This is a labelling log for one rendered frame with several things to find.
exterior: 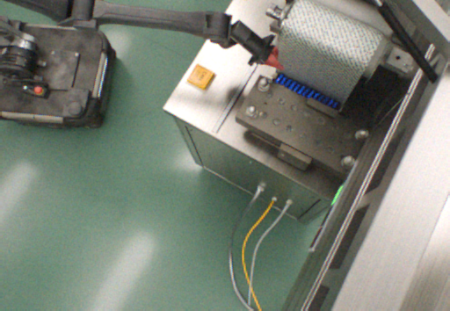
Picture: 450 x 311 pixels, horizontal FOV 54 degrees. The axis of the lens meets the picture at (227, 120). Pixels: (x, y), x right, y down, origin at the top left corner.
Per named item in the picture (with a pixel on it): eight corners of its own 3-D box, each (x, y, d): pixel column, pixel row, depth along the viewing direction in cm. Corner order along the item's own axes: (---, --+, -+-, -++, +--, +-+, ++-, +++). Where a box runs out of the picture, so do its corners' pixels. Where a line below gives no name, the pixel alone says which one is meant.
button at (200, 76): (197, 65, 156) (197, 62, 153) (214, 75, 154) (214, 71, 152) (187, 82, 154) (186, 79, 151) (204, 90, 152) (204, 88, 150)
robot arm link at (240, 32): (230, 30, 126) (239, 15, 128) (220, 36, 132) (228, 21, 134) (248, 45, 128) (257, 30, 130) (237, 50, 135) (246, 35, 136)
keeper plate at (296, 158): (279, 151, 144) (282, 142, 133) (307, 166, 142) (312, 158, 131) (276, 157, 143) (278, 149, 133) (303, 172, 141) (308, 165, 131)
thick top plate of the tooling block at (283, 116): (259, 81, 145) (259, 74, 139) (372, 139, 138) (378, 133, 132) (235, 122, 141) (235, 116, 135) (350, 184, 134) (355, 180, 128)
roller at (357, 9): (314, -4, 138) (319, -29, 126) (390, 30, 133) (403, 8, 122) (295, 25, 135) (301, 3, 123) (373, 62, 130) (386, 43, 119)
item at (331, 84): (276, 70, 142) (280, 43, 124) (343, 104, 137) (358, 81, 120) (275, 72, 141) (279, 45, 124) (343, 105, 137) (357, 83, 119)
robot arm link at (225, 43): (212, 39, 125) (214, 10, 126) (196, 47, 135) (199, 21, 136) (249, 48, 130) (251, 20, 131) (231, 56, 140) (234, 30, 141)
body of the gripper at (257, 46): (250, 68, 136) (232, 53, 133) (266, 41, 138) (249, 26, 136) (261, 64, 130) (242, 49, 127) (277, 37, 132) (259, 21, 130)
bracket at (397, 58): (391, 49, 114) (394, 45, 112) (412, 59, 113) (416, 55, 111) (383, 64, 112) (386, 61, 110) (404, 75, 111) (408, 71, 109)
